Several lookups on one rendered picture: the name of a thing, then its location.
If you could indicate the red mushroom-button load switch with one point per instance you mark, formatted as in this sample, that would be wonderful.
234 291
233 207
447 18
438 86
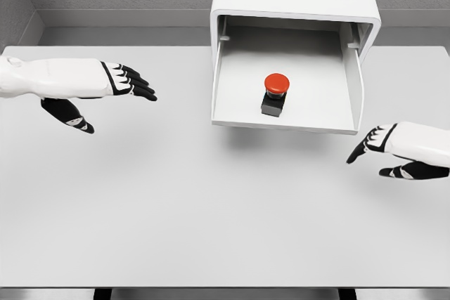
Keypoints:
277 83

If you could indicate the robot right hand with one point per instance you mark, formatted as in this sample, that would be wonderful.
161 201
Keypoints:
411 142

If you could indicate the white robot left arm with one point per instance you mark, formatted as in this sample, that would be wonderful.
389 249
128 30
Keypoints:
15 77

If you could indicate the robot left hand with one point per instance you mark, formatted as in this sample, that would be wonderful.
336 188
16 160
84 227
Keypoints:
74 77

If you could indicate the white cabinet drawer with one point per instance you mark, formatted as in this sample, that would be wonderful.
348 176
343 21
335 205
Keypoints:
242 78

